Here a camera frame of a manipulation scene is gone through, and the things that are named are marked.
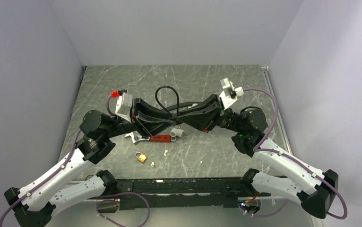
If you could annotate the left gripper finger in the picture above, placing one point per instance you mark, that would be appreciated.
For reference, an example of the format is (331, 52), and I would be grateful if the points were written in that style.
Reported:
(152, 128)
(151, 113)

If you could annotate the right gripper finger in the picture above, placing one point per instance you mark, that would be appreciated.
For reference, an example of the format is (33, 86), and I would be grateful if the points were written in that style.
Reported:
(210, 104)
(196, 121)

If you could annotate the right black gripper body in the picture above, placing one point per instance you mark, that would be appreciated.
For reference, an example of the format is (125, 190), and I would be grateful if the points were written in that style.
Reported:
(226, 119)

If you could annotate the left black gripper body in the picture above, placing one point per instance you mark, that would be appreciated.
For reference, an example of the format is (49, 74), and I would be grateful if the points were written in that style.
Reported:
(134, 120)

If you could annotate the black cable padlock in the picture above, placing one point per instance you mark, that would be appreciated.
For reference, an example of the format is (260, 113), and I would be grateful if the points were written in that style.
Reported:
(168, 100)

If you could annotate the white pipe elbow near wrench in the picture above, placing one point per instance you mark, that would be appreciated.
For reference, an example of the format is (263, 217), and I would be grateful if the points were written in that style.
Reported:
(176, 132)

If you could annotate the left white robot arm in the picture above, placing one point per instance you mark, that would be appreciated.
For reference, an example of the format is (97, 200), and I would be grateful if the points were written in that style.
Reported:
(35, 204)

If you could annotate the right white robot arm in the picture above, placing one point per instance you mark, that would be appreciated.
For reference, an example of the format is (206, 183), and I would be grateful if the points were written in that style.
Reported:
(312, 188)

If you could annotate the brass padlock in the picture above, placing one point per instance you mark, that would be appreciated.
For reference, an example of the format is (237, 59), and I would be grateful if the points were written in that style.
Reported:
(141, 157)

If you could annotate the red handled adjustable wrench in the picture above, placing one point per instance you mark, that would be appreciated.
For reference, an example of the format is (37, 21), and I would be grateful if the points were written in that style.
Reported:
(136, 137)

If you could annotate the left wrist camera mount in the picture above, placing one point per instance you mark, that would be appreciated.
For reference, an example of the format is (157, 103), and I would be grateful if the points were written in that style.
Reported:
(123, 105)

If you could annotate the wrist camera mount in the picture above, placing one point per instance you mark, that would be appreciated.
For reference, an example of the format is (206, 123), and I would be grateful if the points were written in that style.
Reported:
(229, 91)
(123, 105)

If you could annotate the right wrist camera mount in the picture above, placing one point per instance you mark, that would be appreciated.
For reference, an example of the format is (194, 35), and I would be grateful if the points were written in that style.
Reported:
(229, 91)

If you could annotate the aluminium rail right edge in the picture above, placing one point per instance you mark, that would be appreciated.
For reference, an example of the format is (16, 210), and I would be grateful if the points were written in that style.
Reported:
(280, 124)

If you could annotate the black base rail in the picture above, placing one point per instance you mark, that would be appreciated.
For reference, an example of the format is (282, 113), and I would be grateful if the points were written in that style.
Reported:
(227, 192)

